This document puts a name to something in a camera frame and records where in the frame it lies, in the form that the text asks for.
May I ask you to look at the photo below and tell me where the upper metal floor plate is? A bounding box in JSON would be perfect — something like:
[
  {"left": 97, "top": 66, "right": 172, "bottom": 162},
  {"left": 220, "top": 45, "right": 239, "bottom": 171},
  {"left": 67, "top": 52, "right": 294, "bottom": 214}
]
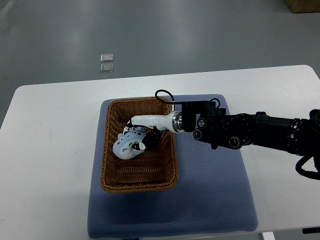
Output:
[{"left": 100, "top": 53, "right": 114, "bottom": 63}]

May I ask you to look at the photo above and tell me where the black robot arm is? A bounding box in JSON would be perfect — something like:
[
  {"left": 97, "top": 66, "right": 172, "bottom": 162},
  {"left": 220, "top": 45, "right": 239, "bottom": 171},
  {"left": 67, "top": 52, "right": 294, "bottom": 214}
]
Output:
[{"left": 125, "top": 98, "right": 320, "bottom": 180}]

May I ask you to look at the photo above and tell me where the metal floor plate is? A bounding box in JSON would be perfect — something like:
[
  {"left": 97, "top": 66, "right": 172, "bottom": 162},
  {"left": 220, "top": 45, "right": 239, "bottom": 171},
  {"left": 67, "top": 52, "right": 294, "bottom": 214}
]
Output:
[
  {"left": 100, "top": 53, "right": 114, "bottom": 63},
  {"left": 100, "top": 63, "right": 114, "bottom": 73}
]

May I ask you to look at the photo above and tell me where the black cable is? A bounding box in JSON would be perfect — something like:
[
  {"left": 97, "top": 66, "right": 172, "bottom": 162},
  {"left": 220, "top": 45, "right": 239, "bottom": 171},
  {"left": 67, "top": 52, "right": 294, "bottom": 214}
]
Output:
[{"left": 154, "top": 89, "right": 186, "bottom": 105}]

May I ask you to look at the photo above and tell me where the lower metal floor plate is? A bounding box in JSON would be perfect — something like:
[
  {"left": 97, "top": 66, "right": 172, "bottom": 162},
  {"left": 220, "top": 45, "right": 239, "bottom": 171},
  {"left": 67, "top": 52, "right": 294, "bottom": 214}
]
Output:
[{"left": 100, "top": 63, "right": 114, "bottom": 73}]

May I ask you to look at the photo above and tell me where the brown wicker basket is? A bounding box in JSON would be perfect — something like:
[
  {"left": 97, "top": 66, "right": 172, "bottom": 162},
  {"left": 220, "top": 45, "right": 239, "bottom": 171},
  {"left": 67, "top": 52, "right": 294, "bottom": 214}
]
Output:
[{"left": 100, "top": 97, "right": 178, "bottom": 194}]

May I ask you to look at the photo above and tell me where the blue plush toy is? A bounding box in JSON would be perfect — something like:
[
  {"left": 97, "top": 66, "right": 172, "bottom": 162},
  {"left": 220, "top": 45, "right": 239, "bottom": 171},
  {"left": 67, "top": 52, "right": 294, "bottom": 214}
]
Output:
[{"left": 112, "top": 130, "right": 146, "bottom": 160}]

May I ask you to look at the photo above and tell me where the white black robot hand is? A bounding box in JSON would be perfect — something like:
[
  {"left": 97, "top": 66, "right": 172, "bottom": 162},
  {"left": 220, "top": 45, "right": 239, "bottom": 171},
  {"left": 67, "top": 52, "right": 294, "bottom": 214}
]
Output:
[{"left": 123, "top": 113, "right": 184, "bottom": 151}]

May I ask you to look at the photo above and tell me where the white table leg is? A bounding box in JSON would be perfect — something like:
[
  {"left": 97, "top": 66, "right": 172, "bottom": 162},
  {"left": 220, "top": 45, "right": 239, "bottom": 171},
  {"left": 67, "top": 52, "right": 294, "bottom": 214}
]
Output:
[{"left": 261, "top": 231, "right": 275, "bottom": 240}]

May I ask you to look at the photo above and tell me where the blue padded mat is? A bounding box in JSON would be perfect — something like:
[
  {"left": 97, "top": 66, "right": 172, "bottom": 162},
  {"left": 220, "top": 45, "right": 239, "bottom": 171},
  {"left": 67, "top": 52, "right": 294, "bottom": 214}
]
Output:
[{"left": 87, "top": 97, "right": 258, "bottom": 239}]

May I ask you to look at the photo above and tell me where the cardboard box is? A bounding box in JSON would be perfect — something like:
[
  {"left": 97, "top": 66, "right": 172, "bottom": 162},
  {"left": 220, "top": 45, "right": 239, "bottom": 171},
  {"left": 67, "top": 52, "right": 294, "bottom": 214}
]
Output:
[{"left": 285, "top": 0, "right": 320, "bottom": 14}]

